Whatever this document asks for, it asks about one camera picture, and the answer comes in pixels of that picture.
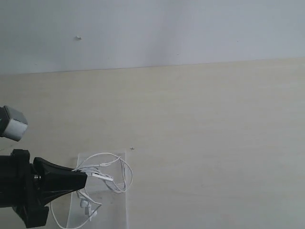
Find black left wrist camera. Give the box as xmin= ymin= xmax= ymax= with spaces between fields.
xmin=0 ymin=105 xmax=28 ymax=142

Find clear plastic storage box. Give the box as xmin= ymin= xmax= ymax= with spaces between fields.
xmin=66 ymin=150 xmax=132 ymax=229

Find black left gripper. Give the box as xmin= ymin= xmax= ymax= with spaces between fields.
xmin=0 ymin=149 xmax=87 ymax=229

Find white wired earphones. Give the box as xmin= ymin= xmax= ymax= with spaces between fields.
xmin=50 ymin=152 xmax=133 ymax=229

